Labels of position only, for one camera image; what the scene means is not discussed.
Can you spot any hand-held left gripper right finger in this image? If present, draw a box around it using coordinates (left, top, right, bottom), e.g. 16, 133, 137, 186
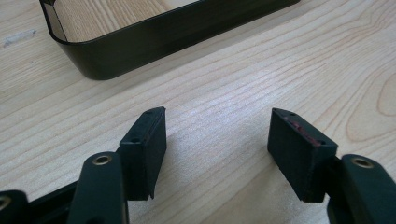
266, 107, 396, 224

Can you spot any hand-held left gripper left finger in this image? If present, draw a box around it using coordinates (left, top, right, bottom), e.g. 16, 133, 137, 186
65, 105, 168, 224

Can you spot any black rimmed wooden tray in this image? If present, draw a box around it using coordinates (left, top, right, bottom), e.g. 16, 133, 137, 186
38, 0, 302, 81

